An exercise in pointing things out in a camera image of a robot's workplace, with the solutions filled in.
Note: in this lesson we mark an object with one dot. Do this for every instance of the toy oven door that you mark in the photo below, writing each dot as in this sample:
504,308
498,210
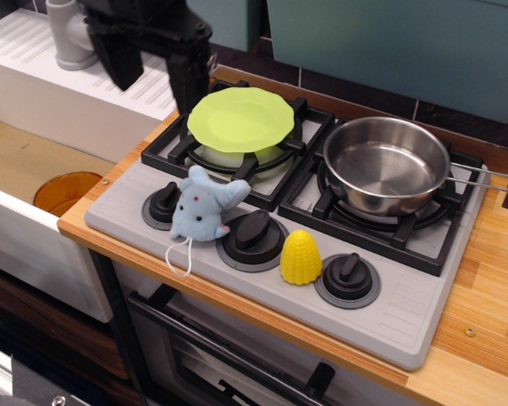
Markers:
210,357

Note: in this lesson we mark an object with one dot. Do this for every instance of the black right stove knob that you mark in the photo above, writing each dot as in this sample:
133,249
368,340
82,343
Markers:
348,282

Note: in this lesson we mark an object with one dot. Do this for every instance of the black middle stove knob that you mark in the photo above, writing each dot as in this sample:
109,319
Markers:
254,244

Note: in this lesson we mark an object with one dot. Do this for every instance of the orange plastic drain cover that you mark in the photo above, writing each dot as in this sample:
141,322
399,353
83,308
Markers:
60,193

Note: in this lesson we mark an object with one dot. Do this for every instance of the black stove knob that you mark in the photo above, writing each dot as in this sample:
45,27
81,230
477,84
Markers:
348,282
158,209
254,244

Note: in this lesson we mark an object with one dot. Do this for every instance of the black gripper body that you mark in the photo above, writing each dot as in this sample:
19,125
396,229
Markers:
157,27

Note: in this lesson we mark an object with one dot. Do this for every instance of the black left stove knob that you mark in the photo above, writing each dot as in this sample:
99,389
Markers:
158,209

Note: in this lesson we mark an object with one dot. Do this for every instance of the light blue plush elephant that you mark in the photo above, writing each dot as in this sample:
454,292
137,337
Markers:
200,208

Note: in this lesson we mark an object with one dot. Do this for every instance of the teal wall cabinet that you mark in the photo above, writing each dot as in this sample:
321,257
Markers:
450,53

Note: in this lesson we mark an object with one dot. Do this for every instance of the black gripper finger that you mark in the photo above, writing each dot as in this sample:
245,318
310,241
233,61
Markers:
121,60
188,75

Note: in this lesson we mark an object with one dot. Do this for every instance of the grey toy faucet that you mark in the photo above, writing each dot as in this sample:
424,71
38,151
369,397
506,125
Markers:
74,50

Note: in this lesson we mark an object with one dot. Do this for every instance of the black right burner grate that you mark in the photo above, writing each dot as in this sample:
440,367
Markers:
422,240

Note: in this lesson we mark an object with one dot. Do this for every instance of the grey toy stove top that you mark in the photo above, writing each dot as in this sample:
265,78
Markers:
398,326

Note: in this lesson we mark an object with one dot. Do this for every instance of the stainless steel pot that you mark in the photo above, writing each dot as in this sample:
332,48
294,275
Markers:
388,167

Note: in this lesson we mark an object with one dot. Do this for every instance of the green plastic plate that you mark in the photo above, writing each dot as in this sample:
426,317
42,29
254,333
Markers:
241,119

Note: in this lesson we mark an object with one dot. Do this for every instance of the white toy sink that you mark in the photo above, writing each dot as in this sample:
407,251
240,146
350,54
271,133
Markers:
52,122

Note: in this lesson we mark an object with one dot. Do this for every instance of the yellow toy corn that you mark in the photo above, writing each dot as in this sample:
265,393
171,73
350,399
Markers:
300,261

